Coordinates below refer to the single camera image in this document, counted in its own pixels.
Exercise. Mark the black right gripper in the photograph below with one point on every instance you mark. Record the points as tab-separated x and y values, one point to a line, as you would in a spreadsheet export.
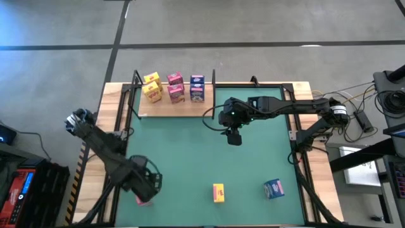
234	117

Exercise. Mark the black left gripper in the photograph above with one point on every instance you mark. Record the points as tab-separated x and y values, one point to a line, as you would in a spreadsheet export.
142	185

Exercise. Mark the magenta Raisin Bran cereal box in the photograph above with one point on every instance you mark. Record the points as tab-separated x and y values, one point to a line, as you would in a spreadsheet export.
142	203
176	94
175	77

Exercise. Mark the yellow Corn Pops cereal box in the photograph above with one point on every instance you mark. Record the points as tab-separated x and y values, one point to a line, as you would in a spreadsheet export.
218	193
152	93
152	77

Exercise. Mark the blue Frosted Flakes cereal box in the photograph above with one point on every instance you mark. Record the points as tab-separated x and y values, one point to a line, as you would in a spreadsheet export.
197	79
197	93
273	188

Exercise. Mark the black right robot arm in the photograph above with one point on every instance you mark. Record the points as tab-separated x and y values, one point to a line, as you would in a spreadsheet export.
294	106

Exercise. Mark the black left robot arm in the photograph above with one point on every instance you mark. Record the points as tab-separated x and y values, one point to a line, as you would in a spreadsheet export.
101	145

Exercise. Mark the wooden shelf board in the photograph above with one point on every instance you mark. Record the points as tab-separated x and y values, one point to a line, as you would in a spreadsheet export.
177	109

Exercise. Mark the green table mat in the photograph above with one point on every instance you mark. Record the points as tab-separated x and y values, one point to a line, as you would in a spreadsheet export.
205	164

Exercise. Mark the yellow black hazard tape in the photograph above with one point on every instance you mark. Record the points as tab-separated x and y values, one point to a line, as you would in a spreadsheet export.
74	190

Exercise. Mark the black plastic crate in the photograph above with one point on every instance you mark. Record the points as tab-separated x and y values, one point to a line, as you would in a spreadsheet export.
50	190

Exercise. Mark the black metal bar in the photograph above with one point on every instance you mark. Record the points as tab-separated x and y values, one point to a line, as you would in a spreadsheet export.
357	158

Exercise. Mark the red electronic device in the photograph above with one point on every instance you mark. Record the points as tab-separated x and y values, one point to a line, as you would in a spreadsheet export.
12	199

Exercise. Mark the black power brick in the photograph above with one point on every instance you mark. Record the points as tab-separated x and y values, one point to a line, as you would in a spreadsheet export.
364	122

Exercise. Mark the white paper sheet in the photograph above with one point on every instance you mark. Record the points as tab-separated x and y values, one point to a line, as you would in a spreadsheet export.
360	175

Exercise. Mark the black device with blue light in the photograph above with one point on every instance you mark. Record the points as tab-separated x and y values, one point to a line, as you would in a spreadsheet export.
6	134

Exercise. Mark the grey equipment cart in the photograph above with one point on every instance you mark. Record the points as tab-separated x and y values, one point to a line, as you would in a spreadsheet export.
383	85

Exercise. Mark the small black floor object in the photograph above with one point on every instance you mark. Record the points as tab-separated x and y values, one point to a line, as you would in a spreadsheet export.
376	218

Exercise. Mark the backlit keyboard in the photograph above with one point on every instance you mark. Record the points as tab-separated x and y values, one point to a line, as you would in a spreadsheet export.
400	180

